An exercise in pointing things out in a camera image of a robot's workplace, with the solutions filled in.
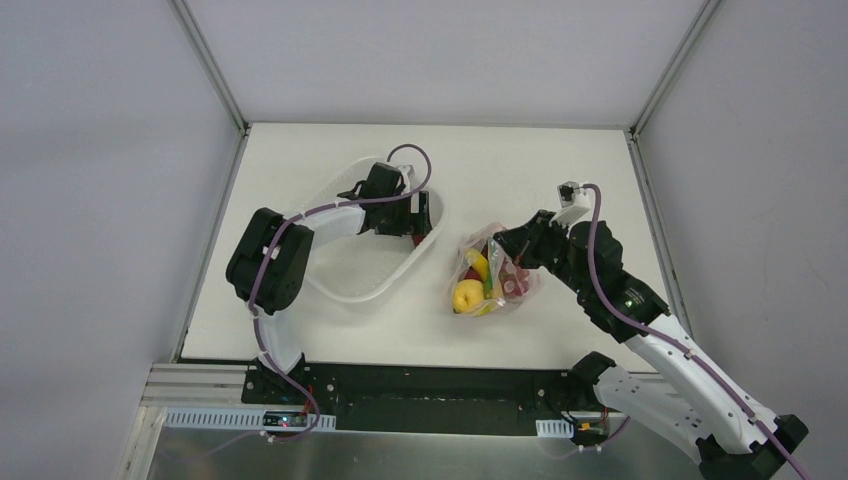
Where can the left aluminium frame post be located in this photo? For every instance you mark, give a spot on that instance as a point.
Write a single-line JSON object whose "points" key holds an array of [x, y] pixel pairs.
{"points": [[200, 46]]}

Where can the yellow lemon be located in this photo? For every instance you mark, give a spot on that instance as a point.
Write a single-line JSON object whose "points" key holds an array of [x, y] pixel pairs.
{"points": [[467, 295]]}

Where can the yellow banana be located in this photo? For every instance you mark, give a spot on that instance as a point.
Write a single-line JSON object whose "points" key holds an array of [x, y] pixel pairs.
{"points": [[478, 262]]}

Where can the right aluminium frame post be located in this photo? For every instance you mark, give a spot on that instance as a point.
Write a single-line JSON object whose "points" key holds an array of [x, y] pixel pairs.
{"points": [[697, 27]]}

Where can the red grape bunch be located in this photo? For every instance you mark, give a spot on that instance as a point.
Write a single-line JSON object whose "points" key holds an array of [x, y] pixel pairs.
{"points": [[515, 282]]}

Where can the aluminium frame post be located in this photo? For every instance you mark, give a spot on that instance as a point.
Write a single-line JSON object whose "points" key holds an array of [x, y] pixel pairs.
{"points": [[200, 46], [697, 27]]}

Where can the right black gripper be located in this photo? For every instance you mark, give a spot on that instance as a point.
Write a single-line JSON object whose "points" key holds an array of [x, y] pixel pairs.
{"points": [[523, 242]]}

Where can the clear pink zip bag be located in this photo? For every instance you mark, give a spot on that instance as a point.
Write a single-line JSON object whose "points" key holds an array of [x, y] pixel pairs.
{"points": [[477, 240]]}

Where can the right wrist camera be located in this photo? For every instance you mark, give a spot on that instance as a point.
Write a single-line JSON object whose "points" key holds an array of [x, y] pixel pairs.
{"points": [[575, 203]]}

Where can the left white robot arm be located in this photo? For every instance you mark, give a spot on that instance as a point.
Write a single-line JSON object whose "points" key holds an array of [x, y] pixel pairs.
{"points": [[269, 264]]}

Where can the green chili pepper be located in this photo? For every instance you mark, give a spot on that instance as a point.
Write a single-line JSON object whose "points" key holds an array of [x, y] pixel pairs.
{"points": [[495, 257]]}

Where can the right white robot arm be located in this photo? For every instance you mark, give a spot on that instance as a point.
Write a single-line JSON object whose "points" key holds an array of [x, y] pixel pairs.
{"points": [[711, 419]]}

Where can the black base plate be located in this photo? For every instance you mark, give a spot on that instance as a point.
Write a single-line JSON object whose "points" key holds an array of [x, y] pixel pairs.
{"points": [[432, 400]]}

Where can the white plastic basket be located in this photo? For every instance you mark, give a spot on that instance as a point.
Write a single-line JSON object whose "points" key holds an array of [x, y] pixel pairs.
{"points": [[354, 268]]}

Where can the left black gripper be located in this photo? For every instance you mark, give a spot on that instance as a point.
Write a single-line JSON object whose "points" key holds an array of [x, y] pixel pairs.
{"points": [[403, 221]]}

